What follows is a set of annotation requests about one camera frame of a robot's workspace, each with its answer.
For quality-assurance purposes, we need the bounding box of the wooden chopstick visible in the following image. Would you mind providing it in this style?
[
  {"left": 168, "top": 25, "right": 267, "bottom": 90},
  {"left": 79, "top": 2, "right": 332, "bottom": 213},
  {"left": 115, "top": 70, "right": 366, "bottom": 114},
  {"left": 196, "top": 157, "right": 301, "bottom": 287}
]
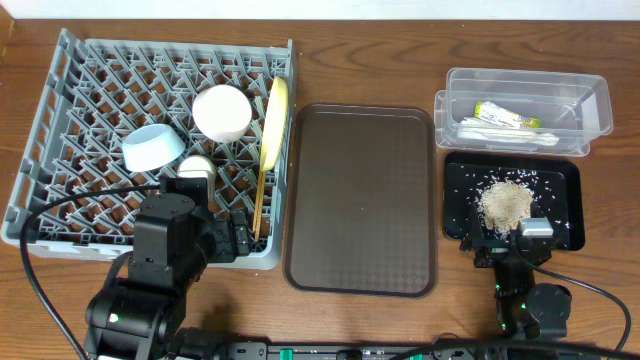
[
  {"left": 251, "top": 169, "right": 265, "bottom": 236},
  {"left": 253, "top": 169, "right": 268, "bottom": 244}
]

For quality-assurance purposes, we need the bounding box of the white paper cup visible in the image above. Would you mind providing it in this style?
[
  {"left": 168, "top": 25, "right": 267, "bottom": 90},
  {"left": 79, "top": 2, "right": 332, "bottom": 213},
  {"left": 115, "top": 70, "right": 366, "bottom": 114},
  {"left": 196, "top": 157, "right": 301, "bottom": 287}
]
[{"left": 177, "top": 155, "right": 217, "bottom": 202}]

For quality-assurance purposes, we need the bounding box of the green snack wrapper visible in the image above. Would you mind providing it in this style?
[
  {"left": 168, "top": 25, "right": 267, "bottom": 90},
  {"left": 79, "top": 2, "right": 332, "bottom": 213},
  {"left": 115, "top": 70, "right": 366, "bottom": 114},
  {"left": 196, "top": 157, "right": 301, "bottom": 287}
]
[{"left": 474, "top": 101, "right": 541, "bottom": 129}]

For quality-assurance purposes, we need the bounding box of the light blue bowl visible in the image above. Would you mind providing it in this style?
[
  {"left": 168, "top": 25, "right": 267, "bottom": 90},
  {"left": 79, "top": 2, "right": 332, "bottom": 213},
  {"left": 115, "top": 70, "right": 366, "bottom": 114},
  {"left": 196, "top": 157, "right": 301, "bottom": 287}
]
[{"left": 122, "top": 124, "right": 186, "bottom": 172}]

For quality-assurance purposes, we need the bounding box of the white bowl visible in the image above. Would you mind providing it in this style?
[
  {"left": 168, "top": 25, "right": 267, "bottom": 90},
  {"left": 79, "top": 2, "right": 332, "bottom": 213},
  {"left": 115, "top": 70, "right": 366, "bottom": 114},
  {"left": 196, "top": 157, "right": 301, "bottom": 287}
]
[{"left": 192, "top": 85, "right": 252, "bottom": 143}]

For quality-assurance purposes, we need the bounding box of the yellow plate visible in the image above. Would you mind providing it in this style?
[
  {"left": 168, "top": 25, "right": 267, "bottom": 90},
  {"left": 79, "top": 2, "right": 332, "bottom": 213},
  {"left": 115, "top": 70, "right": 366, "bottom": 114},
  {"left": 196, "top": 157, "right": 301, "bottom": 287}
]
[{"left": 260, "top": 77, "right": 288, "bottom": 172}]

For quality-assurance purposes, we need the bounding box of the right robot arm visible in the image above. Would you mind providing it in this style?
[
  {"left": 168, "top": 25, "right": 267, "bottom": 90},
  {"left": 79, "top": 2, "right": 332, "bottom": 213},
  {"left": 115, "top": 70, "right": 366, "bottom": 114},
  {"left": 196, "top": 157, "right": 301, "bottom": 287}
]
[{"left": 460, "top": 203, "right": 572, "bottom": 340}]

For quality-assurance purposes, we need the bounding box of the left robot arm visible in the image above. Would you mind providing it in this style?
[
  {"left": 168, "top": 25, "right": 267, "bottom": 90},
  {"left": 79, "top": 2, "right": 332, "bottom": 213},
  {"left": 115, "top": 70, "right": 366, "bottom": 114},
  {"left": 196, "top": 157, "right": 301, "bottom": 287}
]
[{"left": 84, "top": 178, "right": 252, "bottom": 359}]

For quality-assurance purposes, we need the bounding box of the grey plastic dishwasher rack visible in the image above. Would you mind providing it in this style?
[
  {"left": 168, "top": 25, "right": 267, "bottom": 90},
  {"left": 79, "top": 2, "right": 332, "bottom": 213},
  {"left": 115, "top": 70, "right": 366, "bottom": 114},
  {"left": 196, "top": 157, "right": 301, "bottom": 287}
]
[{"left": 1, "top": 31, "right": 297, "bottom": 270}]

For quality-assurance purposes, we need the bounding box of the food scraps pile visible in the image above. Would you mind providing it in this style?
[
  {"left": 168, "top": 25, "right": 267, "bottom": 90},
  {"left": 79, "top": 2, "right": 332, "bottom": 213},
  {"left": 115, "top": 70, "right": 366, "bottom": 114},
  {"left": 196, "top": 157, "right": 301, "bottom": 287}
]
[{"left": 477, "top": 181, "right": 534, "bottom": 239}]

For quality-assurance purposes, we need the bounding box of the black tray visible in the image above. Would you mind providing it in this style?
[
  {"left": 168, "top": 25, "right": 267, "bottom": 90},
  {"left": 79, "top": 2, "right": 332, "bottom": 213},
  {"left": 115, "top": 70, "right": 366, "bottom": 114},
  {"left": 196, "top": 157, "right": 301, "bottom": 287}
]
[{"left": 443, "top": 152, "right": 586, "bottom": 251}]

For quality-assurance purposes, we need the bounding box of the clear plastic bin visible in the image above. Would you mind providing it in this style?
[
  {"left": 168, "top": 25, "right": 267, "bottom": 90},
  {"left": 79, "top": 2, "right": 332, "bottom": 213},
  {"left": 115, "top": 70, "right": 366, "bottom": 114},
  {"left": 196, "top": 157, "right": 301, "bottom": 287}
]
[{"left": 434, "top": 67, "right": 614, "bottom": 157}]

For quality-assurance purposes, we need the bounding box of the brown serving tray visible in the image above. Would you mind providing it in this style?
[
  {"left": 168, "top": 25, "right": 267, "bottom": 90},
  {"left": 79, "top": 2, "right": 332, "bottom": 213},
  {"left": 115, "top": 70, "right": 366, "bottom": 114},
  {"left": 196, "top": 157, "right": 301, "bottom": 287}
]
[{"left": 283, "top": 103, "right": 438, "bottom": 298}]

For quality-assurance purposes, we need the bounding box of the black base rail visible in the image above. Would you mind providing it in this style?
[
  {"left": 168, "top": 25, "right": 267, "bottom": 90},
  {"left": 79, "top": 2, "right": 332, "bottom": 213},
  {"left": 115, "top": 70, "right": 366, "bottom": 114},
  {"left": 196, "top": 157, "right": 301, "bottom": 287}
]
[{"left": 164, "top": 329, "right": 640, "bottom": 360}]

